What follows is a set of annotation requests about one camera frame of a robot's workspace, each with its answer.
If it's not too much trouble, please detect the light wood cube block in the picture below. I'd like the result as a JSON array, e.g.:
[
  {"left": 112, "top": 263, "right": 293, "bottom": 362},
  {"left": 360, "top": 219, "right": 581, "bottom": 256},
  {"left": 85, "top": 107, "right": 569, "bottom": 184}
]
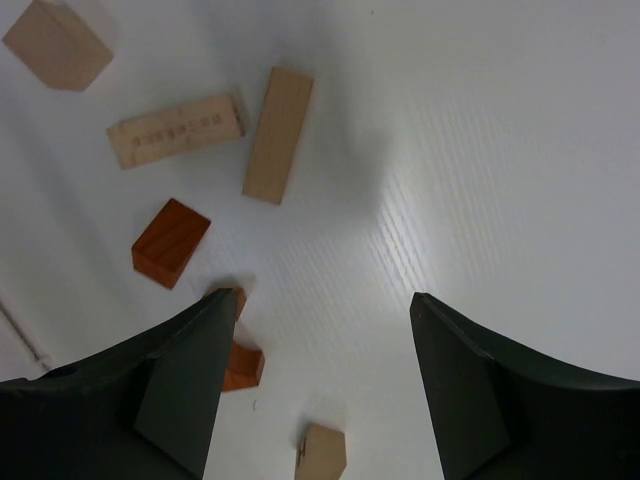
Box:
[{"left": 294, "top": 423, "right": 347, "bottom": 480}]

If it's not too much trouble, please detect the light pentagon wood block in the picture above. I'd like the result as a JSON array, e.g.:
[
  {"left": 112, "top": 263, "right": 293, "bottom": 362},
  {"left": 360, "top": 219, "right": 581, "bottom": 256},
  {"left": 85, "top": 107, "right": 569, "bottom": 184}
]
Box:
[{"left": 2, "top": 1, "right": 114, "bottom": 92}]

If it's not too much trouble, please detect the dark red wedge block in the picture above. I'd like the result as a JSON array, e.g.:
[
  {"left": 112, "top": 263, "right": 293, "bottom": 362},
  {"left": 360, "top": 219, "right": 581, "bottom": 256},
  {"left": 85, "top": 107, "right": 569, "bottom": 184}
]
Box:
[{"left": 131, "top": 198, "right": 211, "bottom": 290}]

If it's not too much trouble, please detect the dark red arch block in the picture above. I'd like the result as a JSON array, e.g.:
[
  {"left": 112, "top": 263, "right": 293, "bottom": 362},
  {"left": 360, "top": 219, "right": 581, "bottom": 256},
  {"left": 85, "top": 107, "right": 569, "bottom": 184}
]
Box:
[{"left": 204, "top": 286, "right": 265, "bottom": 393}]

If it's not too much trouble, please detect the light long wood block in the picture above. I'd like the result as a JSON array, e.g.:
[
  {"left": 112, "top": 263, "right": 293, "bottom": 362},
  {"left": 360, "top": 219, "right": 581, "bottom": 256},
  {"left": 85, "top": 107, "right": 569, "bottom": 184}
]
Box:
[{"left": 106, "top": 94, "right": 245, "bottom": 170}]

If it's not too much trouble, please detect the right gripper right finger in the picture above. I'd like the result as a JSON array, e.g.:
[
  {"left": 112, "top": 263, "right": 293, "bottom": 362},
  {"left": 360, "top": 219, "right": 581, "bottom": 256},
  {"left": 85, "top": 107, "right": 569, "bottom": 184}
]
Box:
[{"left": 410, "top": 293, "right": 511, "bottom": 479}]

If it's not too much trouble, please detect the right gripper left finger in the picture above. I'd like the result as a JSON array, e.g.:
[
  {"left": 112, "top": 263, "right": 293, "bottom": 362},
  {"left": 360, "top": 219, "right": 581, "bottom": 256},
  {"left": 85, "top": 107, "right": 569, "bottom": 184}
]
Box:
[{"left": 133, "top": 289, "right": 236, "bottom": 479}]

